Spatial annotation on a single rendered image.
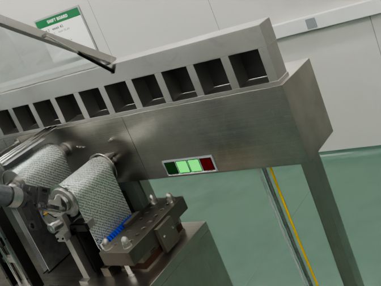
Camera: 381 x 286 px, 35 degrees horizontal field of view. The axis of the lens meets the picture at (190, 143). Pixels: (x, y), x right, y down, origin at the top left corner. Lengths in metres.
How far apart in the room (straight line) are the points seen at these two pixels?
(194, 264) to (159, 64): 0.82
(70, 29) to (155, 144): 3.47
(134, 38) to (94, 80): 2.91
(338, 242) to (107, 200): 0.94
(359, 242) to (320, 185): 1.46
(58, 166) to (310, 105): 1.11
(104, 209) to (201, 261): 0.45
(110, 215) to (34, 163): 0.39
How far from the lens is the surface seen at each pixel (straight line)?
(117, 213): 2.56
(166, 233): 2.45
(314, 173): 2.37
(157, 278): 2.35
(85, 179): 2.46
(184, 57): 2.20
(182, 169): 2.43
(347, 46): 4.53
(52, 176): 2.65
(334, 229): 2.49
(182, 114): 2.30
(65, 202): 2.41
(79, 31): 5.75
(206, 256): 2.59
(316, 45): 4.60
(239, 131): 2.21
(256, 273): 3.85
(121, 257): 2.36
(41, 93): 2.75
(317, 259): 3.77
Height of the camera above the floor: 2.01
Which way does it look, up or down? 18 degrees down
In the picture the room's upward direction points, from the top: 23 degrees counter-clockwise
